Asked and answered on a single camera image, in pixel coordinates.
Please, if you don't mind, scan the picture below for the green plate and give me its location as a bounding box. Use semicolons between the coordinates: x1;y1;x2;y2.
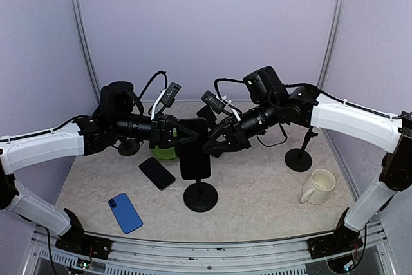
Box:
150;146;178;161

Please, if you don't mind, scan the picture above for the aluminium frame post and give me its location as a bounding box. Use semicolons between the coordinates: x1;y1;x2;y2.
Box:
317;0;344;89
70;0;100;104

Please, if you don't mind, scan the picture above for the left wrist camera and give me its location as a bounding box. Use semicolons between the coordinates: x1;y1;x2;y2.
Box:
150;82;181;120

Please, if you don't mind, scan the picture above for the blue phone face down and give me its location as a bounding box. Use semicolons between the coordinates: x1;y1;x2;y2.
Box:
108;193;143;234

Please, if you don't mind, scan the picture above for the black phone teal case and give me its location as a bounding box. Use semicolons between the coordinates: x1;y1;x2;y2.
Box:
177;118;211;180

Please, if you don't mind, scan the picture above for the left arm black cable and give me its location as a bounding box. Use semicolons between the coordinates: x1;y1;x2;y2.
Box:
138;70;168;99

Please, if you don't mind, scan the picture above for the cream ceramic mug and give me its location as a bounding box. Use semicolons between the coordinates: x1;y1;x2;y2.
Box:
300;169;337;205

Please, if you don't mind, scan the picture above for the left aluminium frame post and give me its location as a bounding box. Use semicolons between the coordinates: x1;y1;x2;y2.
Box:
70;0;100;104

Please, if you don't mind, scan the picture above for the right aluminium frame post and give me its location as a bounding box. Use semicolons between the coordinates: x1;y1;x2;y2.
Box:
317;0;344;89

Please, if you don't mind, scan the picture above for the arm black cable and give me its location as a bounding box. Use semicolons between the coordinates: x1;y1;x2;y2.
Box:
138;70;168;99
213;77;412;147

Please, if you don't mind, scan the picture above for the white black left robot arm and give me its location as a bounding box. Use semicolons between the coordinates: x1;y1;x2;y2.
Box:
1;81;198;252

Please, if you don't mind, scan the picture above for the front aluminium rail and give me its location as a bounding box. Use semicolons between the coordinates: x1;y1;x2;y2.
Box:
22;220;397;275

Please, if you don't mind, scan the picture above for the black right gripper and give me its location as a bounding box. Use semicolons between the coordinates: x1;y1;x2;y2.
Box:
202;97;280;153

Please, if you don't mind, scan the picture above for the black round-base clamp stand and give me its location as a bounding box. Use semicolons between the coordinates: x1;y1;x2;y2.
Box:
183;179;218;213

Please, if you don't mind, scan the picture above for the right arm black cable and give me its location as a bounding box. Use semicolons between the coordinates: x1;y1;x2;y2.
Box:
213;77;412;147

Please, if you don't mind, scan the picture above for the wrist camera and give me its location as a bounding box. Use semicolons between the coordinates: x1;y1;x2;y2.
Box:
201;91;242;122
150;82;181;120

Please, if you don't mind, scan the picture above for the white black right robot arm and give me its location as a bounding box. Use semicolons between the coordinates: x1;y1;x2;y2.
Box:
203;66;411;252

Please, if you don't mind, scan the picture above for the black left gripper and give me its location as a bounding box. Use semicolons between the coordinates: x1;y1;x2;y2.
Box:
111;113;198;149

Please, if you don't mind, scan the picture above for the black phone purple edge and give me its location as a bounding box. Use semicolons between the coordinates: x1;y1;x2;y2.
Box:
138;157;176;191

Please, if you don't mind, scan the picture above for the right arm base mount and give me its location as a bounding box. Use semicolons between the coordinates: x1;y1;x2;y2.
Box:
306;208;363;259

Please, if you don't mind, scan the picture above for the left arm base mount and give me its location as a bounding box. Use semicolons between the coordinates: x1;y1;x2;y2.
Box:
55;208;113;260

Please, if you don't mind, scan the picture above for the black folding phone stand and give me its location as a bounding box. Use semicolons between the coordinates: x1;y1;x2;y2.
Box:
196;105;217;130

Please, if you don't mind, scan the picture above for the black tall round-base stand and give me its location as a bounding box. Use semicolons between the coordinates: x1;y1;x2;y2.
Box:
285;126;318;173

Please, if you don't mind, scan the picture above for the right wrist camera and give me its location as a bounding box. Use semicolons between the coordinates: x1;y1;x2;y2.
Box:
201;91;242;122

